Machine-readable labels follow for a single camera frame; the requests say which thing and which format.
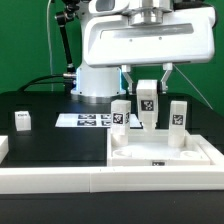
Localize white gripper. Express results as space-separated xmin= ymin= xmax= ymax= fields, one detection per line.
xmin=83 ymin=7 xmax=216 ymax=94

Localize white square table top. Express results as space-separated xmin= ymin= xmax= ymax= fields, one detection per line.
xmin=107 ymin=129 xmax=211 ymax=166

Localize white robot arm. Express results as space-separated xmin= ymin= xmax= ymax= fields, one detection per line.
xmin=72 ymin=0 xmax=217 ymax=103

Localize printed tag sheet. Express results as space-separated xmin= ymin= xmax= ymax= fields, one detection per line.
xmin=55 ymin=113 xmax=141 ymax=128

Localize white U-shaped fence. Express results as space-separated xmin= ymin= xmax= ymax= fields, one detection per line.
xmin=0 ymin=135 xmax=224 ymax=194

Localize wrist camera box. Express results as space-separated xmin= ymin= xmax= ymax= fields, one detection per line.
xmin=88 ymin=0 xmax=129 ymax=15

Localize white thin cable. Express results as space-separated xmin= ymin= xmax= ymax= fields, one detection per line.
xmin=46 ymin=0 xmax=55 ymax=92

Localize black cables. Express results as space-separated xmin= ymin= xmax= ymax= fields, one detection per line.
xmin=17 ymin=74 xmax=73 ymax=93

